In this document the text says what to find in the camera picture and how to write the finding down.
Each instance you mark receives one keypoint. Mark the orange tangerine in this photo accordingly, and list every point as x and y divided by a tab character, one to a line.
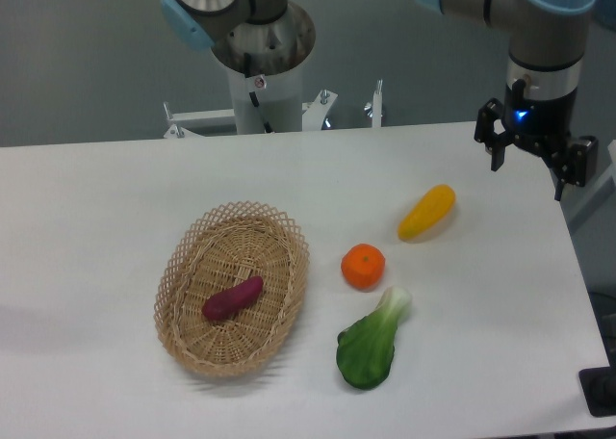
363	266

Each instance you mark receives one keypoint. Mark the oval woven wicker basket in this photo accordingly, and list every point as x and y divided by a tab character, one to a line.
222	249

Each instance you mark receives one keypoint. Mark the white metal mounting frame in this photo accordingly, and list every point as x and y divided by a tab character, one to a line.
314	116

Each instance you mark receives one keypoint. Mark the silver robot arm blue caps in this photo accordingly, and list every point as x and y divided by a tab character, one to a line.
262	45

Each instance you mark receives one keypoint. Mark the green bok choy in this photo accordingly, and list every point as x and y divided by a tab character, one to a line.
366	349

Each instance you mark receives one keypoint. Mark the black device at table edge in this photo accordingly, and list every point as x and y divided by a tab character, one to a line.
598	386

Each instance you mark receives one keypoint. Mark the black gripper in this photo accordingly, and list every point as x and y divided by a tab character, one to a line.
536	117

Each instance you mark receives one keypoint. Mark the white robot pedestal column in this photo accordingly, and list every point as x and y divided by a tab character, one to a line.
266	103

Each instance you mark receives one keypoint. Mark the yellow squash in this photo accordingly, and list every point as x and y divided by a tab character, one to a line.
433	207

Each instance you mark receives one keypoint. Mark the purple sweet potato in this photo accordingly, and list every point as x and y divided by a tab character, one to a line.
229	302

